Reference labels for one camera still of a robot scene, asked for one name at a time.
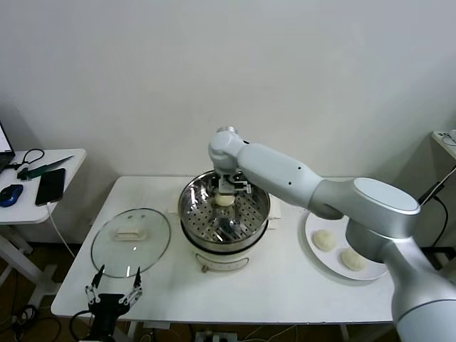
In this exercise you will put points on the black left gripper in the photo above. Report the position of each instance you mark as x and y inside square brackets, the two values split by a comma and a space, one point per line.
[107, 313]

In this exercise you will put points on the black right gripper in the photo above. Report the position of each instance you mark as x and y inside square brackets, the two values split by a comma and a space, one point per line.
[225, 185]

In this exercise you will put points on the white steamed baozi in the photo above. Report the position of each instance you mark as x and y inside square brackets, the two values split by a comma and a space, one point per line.
[352, 260]
[324, 240]
[223, 201]

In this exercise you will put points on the round glass pot lid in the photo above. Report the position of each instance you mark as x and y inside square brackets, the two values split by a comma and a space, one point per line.
[135, 221]

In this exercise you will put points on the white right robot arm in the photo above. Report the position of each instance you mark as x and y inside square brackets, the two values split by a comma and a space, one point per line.
[285, 174]

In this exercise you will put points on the perforated steel steamer basket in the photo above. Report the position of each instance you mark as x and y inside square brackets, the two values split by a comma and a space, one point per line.
[199, 213]

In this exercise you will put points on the white table leg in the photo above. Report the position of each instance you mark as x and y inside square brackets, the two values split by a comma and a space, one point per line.
[132, 333]
[342, 333]

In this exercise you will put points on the small white side table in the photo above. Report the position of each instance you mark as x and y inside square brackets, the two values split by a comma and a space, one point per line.
[25, 215]

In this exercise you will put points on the black smartphone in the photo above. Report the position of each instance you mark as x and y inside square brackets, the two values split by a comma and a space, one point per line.
[50, 187]

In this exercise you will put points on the round white plate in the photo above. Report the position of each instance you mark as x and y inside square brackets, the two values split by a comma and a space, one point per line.
[320, 263]

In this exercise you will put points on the blue computer mouse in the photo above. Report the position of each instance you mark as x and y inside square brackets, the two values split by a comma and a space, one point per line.
[10, 196]

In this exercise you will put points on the dark green flat tool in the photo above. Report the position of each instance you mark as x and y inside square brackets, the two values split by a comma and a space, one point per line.
[42, 169]

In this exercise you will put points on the laptop screen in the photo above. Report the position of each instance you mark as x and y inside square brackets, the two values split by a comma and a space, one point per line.
[4, 156]

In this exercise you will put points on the white power strip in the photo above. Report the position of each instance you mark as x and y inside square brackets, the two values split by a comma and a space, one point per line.
[445, 137]

